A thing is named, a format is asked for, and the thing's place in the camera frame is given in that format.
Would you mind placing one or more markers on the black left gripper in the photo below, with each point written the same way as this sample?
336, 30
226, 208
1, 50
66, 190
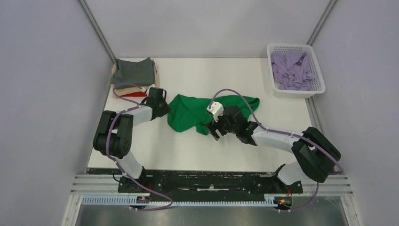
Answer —
167, 109

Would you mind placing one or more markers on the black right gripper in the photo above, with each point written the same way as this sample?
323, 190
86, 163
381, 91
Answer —
213, 126

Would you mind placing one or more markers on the green t-shirt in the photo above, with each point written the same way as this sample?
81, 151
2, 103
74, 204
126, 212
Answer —
187, 112

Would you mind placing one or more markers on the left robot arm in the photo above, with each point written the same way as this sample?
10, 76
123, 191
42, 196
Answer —
114, 133

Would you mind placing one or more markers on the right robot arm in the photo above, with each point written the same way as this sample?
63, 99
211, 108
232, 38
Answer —
315, 156

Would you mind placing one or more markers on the grey folded t-shirt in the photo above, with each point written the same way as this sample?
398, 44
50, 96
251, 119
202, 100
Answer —
140, 73

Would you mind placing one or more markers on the beige folded t-shirt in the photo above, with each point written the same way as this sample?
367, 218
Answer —
122, 91

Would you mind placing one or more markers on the purple crumpled t-shirt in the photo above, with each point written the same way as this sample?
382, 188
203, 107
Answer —
292, 70

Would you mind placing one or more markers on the white plastic basket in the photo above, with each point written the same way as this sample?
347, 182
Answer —
317, 86

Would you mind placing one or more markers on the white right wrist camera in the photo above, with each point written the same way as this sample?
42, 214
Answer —
216, 109

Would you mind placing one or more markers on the white slotted cable duct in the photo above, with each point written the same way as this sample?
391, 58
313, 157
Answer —
129, 200

